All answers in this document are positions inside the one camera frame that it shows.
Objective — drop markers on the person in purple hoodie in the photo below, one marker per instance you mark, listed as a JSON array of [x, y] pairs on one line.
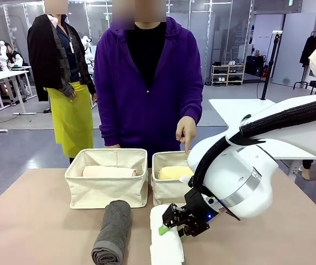
[[147, 105]]

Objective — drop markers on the yellow towel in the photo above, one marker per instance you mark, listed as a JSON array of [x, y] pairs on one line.
[[174, 173]]

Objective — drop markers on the black hanging garment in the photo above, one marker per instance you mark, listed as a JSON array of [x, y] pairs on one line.
[[310, 49]]

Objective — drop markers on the white desk with legs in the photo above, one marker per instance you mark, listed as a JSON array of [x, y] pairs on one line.
[[3, 76]]

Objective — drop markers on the large cream fabric basket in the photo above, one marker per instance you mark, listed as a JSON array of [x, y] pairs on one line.
[[105, 191]]

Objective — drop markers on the white table behind arm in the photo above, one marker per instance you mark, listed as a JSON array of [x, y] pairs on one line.
[[229, 110]]

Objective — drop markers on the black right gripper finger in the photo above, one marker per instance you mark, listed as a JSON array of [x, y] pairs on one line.
[[173, 215], [194, 227]]

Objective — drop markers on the person's left forearm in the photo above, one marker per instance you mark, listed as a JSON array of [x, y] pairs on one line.
[[192, 99]]

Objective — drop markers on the small cream fabric basket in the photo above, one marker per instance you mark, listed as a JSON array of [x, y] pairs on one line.
[[166, 190]]

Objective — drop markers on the rolled cream towel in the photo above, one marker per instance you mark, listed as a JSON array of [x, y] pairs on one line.
[[108, 171]]

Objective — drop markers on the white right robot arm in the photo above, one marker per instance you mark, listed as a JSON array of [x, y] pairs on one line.
[[238, 171]]

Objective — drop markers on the seated person in background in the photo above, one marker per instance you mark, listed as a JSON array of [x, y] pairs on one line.
[[14, 56]]

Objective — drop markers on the black suitcases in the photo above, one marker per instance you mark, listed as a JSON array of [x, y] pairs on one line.
[[254, 64]]

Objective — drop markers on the person's right hand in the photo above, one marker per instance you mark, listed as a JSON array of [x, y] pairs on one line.
[[113, 146]]

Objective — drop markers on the person's right forearm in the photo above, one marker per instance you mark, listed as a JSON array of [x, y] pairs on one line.
[[107, 116]]

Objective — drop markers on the person's left hand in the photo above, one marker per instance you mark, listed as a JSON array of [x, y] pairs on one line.
[[187, 129]]

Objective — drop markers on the rolled grey towel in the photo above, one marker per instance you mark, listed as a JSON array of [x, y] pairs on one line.
[[112, 234]]

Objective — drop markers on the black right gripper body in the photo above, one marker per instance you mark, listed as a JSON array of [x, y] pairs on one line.
[[199, 201]]

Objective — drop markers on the white towel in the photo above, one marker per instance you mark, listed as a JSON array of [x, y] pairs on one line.
[[165, 245]]

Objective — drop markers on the bystander in dark jacket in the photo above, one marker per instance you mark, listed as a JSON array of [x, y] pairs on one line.
[[64, 55]]

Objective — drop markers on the black metal stool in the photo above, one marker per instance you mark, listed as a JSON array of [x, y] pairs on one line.
[[307, 84]]

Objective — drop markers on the wooden shoe rack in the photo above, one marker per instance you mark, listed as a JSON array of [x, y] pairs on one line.
[[228, 74]]

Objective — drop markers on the grey partition panel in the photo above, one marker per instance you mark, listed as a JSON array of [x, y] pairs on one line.
[[293, 49]]

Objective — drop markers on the black tripod pole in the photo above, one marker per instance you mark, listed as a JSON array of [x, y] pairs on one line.
[[268, 69]]

